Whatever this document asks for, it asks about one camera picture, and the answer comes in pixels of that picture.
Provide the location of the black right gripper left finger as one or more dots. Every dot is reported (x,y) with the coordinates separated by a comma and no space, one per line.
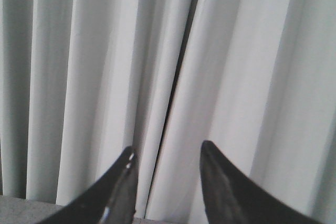
(111,199)

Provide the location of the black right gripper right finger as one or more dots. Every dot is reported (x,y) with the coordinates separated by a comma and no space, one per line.
(231,197)

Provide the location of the pale grey pleated curtain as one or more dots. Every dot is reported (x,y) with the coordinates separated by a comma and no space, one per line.
(83,79)

